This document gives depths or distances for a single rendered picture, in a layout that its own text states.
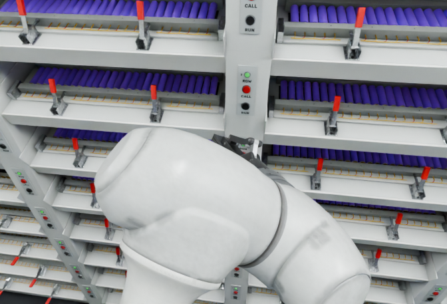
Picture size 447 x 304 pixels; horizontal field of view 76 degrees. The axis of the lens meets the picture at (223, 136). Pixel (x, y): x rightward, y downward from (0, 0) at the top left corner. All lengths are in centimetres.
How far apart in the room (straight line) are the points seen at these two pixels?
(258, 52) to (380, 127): 36
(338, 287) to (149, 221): 18
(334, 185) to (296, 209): 56
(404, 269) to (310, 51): 88
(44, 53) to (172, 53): 30
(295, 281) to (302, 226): 5
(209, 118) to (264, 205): 48
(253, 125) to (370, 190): 39
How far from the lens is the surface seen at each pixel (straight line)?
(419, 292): 135
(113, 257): 141
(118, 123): 78
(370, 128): 77
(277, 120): 73
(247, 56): 61
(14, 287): 202
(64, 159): 101
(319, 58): 63
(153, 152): 23
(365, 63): 64
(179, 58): 64
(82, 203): 113
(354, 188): 88
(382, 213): 106
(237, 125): 69
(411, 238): 110
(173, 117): 74
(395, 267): 125
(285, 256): 31
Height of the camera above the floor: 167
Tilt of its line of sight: 37 degrees down
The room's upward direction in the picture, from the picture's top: straight up
